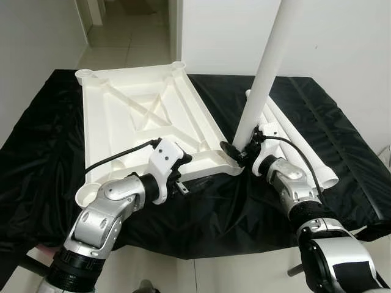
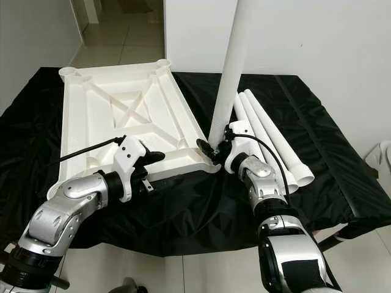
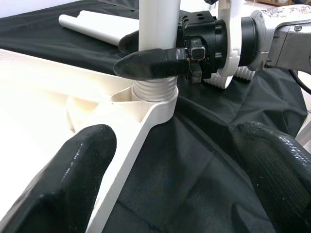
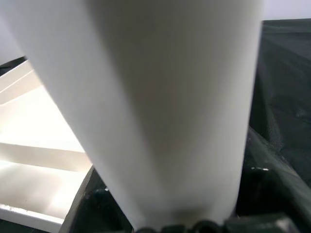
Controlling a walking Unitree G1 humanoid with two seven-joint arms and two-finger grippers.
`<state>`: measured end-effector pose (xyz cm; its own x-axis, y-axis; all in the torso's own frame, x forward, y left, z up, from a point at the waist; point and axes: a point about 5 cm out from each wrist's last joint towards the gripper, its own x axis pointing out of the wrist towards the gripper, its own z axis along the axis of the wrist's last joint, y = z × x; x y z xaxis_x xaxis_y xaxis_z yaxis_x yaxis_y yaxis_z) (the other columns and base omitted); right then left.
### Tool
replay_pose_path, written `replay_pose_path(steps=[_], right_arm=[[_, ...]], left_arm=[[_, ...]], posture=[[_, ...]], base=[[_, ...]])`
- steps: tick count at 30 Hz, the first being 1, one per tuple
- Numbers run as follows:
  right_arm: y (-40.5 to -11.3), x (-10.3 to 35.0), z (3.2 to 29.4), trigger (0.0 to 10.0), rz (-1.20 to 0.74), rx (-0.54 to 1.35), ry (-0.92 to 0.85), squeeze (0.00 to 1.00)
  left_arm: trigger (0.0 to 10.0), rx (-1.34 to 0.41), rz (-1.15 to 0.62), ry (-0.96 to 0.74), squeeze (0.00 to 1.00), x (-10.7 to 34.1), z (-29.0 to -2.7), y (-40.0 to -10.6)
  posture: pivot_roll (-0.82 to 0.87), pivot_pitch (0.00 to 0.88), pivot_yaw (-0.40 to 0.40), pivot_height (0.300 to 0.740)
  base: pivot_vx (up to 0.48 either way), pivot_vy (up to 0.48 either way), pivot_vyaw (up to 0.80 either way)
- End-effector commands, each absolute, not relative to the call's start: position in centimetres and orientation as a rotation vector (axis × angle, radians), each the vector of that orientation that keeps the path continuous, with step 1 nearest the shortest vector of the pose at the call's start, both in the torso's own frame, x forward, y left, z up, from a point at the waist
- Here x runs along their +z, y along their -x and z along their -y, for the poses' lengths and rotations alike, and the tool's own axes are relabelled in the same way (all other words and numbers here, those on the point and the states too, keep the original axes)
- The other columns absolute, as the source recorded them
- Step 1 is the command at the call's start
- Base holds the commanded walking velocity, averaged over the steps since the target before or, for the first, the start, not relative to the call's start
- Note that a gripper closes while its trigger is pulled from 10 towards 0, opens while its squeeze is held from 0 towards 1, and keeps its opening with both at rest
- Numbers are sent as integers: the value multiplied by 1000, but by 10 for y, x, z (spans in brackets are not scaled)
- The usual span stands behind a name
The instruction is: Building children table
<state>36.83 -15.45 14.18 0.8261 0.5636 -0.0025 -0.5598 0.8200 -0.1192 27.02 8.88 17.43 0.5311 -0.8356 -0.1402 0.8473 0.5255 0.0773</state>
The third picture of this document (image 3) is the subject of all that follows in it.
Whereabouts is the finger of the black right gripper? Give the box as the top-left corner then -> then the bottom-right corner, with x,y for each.
118,31 -> 141,53
114,48 -> 189,80

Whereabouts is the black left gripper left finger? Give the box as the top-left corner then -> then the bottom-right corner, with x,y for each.
0,123 -> 118,233

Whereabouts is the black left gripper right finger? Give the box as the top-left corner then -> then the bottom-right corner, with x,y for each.
232,120 -> 311,233

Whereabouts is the white plastic table leg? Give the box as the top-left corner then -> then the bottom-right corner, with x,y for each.
132,0 -> 182,102
77,10 -> 256,80
59,14 -> 234,90

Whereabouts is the white plastic table top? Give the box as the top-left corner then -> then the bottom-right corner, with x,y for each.
0,48 -> 179,233

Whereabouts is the black tablecloth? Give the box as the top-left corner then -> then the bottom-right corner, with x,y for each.
0,0 -> 308,233

